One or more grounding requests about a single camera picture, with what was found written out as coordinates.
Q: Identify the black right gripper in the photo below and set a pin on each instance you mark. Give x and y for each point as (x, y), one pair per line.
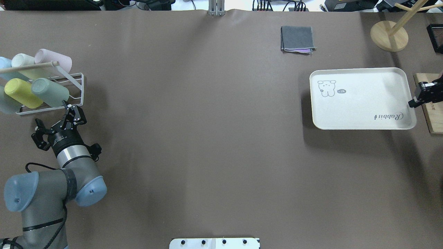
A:
(426, 90)

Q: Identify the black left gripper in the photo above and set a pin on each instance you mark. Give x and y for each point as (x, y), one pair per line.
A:
(65, 138)

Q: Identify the green cup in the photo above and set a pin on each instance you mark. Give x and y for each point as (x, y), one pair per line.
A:
(50, 92)

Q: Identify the cream rabbit tray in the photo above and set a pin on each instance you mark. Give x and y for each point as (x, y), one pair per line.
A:
(361, 99)

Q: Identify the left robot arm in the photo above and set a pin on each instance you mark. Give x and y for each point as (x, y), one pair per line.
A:
(41, 197)

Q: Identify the yellow cup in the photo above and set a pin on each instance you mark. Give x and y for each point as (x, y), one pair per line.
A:
(20, 91)

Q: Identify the grey cup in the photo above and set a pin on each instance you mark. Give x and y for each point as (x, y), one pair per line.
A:
(8, 105)

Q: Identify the pink cup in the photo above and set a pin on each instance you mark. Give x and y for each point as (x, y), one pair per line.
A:
(47, 56)

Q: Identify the cream white cup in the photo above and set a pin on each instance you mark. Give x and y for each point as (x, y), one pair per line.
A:
(21, 60)

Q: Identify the bamboo cutting board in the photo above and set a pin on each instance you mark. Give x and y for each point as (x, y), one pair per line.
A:
(433, 111)

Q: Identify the wooden mug tree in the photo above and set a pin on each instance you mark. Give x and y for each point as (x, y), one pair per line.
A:
(391, 36)

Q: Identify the grey folded cloth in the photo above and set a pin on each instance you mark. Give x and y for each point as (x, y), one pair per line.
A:
(297, 39)

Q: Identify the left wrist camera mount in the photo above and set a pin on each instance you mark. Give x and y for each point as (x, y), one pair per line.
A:
(95, 150)

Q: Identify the white wire cup rack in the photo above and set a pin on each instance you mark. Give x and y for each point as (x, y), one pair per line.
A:
(74, 82)

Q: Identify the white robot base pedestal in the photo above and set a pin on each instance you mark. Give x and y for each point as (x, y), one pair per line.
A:
(215, 243)

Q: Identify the aluminium frame post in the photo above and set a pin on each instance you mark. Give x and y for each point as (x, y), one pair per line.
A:
(216, 8)

